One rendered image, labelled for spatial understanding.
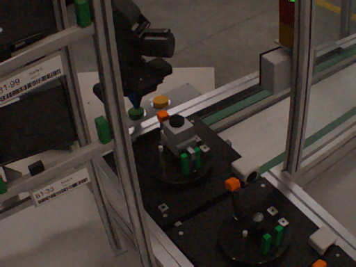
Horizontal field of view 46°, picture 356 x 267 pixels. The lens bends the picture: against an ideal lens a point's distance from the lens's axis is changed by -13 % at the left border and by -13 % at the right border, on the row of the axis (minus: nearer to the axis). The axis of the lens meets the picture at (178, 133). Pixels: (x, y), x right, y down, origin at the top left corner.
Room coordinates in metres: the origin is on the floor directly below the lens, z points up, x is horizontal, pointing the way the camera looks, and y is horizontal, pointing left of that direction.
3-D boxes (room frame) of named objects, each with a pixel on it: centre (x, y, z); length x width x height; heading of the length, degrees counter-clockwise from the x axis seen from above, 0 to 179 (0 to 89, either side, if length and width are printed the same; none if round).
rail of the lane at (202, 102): (0.99, -0.16, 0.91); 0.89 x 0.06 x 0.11; 120
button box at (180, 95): (0.95, 0.04, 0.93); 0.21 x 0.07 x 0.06; 120
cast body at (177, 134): (0.71, 0.00, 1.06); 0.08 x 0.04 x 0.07; 30
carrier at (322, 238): (0.50, -0.13, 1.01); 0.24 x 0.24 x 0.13; 30
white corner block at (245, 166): (0.68, -0.13, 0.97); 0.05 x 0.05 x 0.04; 30
